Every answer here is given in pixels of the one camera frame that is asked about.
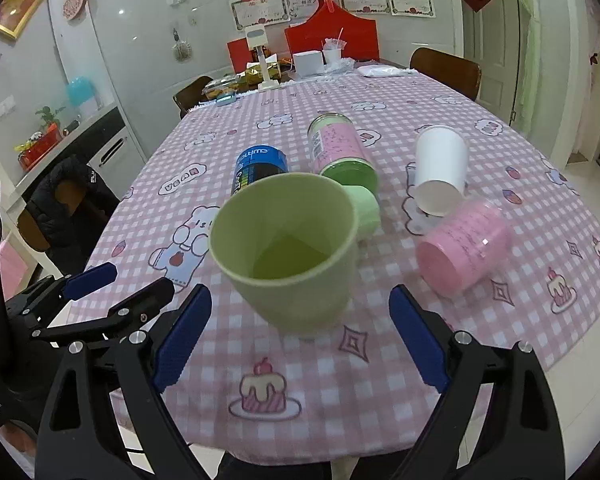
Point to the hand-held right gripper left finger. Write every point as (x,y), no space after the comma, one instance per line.
(182,340)

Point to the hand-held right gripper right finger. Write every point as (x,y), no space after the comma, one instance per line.
(420,340)

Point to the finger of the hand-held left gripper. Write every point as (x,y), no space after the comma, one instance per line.
(140,302)
(92,277)

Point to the large green cup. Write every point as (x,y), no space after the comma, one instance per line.
(300,290)

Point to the pink cup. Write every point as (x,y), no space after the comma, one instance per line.
(460,250)

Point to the white cup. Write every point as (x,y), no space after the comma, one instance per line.
(440,160)

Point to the clear plastic cup with straws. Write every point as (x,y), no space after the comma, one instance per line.
(332,55)

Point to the black jacket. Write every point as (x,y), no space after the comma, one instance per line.
(75,210)

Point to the pink seat cushion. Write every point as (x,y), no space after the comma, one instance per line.
(17,270)

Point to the brown wooden chair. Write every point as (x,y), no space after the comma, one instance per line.
(32,230)
(445,70)
(192,92)

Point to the pink checked printed tablecloth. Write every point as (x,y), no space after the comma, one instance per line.
(330,385)

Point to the white cabinet with dark top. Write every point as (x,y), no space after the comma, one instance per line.
(115,150)

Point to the red box with flowers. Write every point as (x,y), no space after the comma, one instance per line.
(40,150)

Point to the small green plant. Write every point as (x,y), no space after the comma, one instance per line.
(50,115)

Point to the blue can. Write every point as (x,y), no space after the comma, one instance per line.
(257,165)

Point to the blue round appliance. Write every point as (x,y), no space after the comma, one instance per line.
(80,91)

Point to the pink and green bottle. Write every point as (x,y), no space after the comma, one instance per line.
(337,147)

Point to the clear food container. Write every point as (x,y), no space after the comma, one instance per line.
(222,87)

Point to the gold packet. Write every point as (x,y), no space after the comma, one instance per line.
(255,75)

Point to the white phone stand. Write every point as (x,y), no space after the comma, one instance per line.
(264,67)

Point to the small red box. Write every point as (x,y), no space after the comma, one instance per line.
(240,55)

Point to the white plastic bag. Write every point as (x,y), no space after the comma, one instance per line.
(382,71)

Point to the gold framed picture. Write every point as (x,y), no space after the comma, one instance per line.
(17,7)

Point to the white box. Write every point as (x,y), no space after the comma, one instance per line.
(308,65)

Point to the white door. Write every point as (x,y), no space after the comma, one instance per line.
(495,50)

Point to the hanging wall charm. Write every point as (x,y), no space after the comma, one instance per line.
(181,50)

